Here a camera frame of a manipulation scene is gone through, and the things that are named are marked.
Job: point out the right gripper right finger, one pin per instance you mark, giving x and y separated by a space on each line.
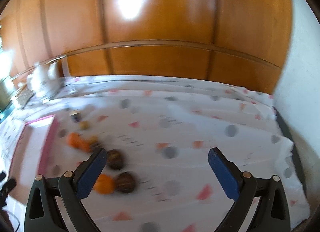
272 212

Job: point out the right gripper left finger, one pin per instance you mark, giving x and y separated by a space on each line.
42 212

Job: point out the orange tangerine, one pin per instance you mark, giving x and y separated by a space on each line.
104 185

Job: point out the orange carrot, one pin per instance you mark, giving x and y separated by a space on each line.
74 140

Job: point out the dark brown round fruit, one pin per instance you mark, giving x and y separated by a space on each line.
115 160

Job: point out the pink rimmed white tray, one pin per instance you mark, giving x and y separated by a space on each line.
30 157

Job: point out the purple cut sweet potato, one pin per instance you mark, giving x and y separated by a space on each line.
97 146

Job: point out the dark brown wrinkled fruit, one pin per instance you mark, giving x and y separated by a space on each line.
125 183

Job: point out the small tan potato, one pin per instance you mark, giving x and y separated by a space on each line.
94 141

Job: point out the white lace tissue box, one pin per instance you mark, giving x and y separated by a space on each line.
21 96

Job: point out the small yellow-brown fruit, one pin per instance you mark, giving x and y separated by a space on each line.
84 125

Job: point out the white ceramic electric kettle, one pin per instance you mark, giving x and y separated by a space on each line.
44 80

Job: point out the white patterned tablecloth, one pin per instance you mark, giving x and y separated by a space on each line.
165 128

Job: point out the wooden wall cabinet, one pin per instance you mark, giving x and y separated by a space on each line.
237 42

